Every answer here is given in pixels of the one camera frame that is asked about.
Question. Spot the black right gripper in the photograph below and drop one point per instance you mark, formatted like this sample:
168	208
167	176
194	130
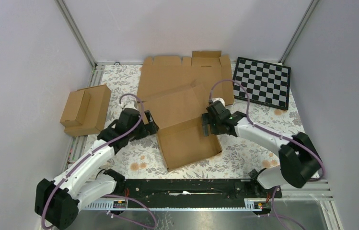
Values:
207	119

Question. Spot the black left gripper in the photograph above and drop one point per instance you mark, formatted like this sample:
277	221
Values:
147	129

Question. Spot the brown cardboard box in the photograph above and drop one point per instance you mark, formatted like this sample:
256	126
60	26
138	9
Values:
85	111
177	113

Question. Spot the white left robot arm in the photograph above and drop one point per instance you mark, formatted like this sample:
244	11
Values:
59	201

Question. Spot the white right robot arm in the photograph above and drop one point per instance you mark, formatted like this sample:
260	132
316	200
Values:
298	158

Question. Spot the folded brown cardboard box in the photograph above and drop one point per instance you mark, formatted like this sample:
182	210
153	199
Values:
85	111

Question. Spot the floral patterned table mat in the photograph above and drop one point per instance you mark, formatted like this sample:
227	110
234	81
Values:
255	145

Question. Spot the brown flat cardboard sheet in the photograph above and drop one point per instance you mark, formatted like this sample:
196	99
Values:
160	74

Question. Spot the black white checkerboard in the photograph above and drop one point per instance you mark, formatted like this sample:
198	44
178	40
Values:
262	83

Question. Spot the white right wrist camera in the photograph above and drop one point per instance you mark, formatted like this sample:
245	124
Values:
218	99

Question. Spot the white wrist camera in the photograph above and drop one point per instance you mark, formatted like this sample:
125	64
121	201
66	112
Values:
218	99
132	104

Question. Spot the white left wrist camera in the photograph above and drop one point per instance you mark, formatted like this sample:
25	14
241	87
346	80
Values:
132	104

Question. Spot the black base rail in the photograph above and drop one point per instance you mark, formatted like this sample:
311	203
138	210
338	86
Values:
193	194

